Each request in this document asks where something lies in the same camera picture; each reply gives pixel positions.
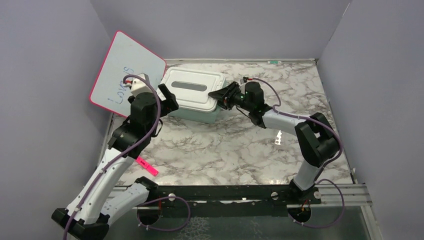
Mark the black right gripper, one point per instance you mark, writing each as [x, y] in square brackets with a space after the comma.
[220, 94]

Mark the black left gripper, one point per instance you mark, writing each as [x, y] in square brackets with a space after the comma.
[169, 104]

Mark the white plastic bin lid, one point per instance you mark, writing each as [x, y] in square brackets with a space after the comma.
[179, 73]

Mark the clear plastic test tube rack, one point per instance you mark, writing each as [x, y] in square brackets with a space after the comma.
[278, 138]

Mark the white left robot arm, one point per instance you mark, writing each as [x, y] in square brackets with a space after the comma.
[90, 215]

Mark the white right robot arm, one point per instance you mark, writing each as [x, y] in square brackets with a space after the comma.
[318, 142]

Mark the teal plastic bin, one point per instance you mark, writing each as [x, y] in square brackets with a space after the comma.
[198, 116]

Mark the pink highlighter marker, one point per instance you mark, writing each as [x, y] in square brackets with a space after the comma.
[148, 167]

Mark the pink framed whiteboard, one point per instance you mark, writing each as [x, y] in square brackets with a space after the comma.
[125, 56]

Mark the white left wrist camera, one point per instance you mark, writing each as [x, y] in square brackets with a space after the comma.
[137, 85]

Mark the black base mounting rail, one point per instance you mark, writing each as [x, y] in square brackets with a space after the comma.
[210, 201]

